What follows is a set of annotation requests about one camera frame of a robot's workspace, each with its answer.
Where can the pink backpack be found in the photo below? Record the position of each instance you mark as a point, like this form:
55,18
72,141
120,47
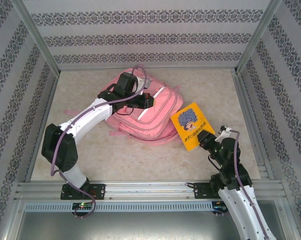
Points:
160,112

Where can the yellow book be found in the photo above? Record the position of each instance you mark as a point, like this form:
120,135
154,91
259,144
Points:
190,120

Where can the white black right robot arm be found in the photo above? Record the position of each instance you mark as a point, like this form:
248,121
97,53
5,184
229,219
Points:
240,212

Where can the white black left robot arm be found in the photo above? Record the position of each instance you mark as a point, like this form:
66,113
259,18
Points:
90,117

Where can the grey metal sheet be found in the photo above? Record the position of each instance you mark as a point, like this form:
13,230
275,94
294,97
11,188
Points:
150,227

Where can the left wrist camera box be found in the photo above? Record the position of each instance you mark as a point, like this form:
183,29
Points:
140,80

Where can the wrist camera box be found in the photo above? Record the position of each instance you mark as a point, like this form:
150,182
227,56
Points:
224,131
140,80

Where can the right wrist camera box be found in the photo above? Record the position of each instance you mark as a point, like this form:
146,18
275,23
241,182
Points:
224,131

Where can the aluminium table side rail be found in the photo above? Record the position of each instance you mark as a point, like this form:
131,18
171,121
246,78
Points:
50,100
248,112

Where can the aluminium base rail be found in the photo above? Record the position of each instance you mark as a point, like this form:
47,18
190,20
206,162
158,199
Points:
150,190

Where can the aluminium frame post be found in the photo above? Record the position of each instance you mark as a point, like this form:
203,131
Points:
38,37
258,37

